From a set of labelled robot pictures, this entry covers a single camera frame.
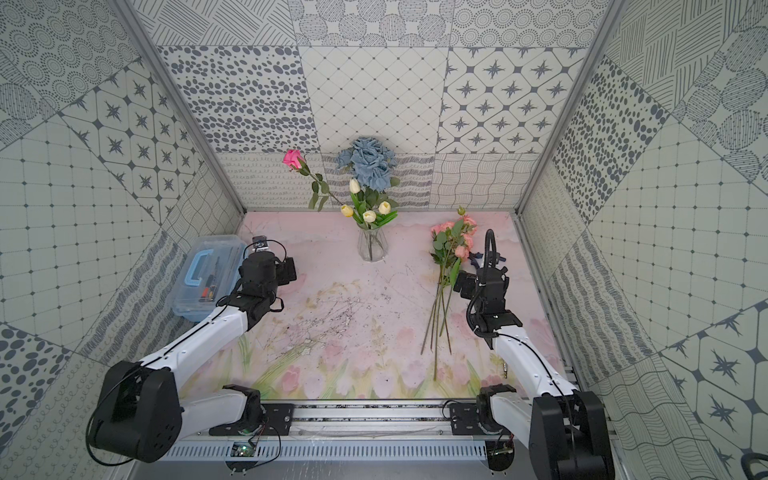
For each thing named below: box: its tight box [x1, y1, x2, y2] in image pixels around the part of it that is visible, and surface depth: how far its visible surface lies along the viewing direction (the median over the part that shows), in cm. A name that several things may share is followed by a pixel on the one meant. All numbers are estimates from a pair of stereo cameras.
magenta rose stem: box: [283, 149, 343, 212], surface depth 81 cm
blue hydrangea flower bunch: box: [335, 137, 397, 191], surface depth 88 cm
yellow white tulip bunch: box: [340, 178, 398, 229], surface depth 90 cm
